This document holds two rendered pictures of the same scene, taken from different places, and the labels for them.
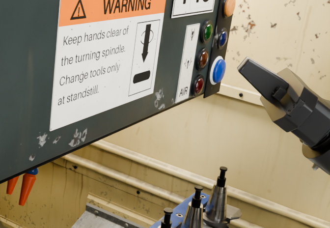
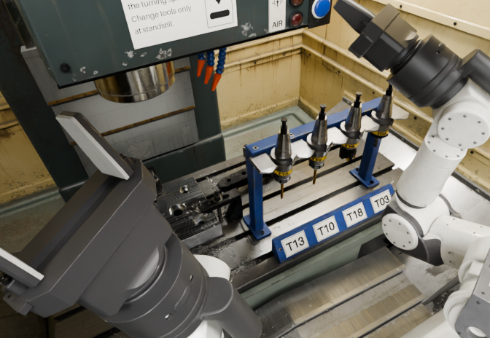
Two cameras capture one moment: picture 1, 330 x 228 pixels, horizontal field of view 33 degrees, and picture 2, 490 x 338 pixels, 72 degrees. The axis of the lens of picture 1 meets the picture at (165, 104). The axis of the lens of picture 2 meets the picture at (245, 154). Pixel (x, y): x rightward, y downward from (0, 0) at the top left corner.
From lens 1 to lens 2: 33 cm
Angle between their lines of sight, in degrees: 40
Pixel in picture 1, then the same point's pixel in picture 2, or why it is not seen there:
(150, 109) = (238, 36)
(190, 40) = not seen: outside the picture
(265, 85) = (353, 19)
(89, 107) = (167, 35)
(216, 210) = (381, 111)
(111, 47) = not seen: outside the picture
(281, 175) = not seen: hidden behind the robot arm
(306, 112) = (367, 43)
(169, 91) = (259, 24)
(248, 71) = (339, 6)
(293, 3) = not seen: outside the picture
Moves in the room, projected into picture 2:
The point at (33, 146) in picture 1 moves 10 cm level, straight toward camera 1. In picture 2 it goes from (123, 57) to (68, 94)
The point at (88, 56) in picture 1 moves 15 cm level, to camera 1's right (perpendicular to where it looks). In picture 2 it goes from (154, 2) to (249, 21)
